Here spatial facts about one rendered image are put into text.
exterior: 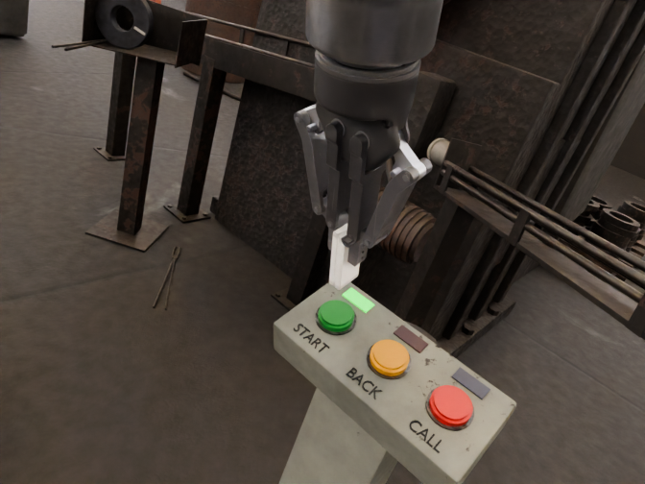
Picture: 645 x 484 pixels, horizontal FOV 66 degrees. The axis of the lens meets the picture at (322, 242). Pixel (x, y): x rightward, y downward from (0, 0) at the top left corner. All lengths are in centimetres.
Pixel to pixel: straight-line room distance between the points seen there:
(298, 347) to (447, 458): 18
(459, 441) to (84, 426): 85
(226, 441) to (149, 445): 16
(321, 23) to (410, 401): 35
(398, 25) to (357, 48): 3
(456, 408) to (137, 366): 93
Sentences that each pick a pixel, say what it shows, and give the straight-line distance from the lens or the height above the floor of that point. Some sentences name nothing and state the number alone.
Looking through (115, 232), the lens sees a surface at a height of 1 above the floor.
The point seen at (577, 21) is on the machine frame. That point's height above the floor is 100.
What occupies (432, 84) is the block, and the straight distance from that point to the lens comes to 124.
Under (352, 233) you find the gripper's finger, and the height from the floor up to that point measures 73.
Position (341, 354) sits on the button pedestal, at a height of 59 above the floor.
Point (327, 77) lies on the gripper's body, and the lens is 35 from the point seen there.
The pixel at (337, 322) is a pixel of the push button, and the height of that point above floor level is 61.
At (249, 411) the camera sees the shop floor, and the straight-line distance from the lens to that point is 125.
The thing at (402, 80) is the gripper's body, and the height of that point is 87.
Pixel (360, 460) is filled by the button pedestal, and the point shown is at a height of 50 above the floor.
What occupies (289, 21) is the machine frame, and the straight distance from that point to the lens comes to 168.
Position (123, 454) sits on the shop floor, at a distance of 114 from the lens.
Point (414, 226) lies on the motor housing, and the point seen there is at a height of 51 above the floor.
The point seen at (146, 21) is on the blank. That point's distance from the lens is 154.
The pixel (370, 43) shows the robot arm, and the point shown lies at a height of 89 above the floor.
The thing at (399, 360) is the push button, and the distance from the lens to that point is 52.
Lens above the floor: 91
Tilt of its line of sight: 26 degrees down
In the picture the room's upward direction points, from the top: 19 degrees clockwise
